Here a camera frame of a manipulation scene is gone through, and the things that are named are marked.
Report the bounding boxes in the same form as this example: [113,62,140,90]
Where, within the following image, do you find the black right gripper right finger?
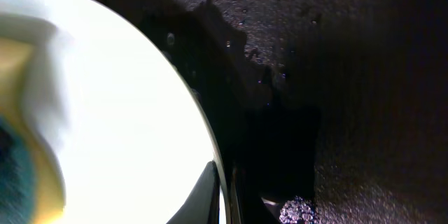
[230,166,279,224]

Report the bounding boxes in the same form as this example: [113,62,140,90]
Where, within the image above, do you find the mint green plate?
[1,0,231,223]

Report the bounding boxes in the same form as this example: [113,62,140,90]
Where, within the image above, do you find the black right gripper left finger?
[167,161,220,224]

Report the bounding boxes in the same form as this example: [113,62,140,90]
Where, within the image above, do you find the black round tray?
[96,0,447,223]

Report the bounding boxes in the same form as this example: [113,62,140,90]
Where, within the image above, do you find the green scouring sponge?
[0,36,67,224]

